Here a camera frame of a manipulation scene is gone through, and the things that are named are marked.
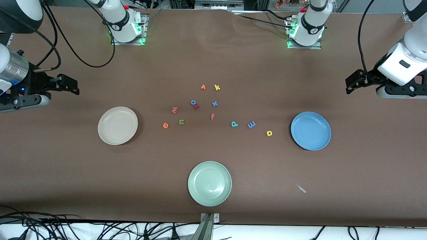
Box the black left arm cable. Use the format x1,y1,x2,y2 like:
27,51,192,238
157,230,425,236
358,0,377,84

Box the brown paper table cover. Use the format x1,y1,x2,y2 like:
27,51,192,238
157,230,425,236
0,5,427,227

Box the black cable tangle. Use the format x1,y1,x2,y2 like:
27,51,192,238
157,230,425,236
0,204,200,240

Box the metal camera stand bracket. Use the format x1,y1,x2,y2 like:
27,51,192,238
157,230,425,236
200,213,220,240

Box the beige round plate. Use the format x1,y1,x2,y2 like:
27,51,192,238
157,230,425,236
97,106,138,145

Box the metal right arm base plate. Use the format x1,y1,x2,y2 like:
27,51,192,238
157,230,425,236
111,13,148,46

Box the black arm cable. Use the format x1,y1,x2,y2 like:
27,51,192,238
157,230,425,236
358,0,377,84
33,0,116,72

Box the pink artificial flowers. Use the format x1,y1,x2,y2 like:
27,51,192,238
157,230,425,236
275,0,302,9

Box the green round plate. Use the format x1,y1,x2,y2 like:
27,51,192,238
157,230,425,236
187,161,232,207

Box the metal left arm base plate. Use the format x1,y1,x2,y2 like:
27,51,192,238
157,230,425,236
286,17,323,50

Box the aluminium frame structure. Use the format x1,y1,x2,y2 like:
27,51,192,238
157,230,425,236
168,0,267,10

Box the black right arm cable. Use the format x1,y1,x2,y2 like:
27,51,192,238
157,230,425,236
33,0,116,72

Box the black base power cable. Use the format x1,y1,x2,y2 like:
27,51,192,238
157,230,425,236
239,13,296,30

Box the blue round plate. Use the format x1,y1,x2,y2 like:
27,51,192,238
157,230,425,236
291,111,332,151

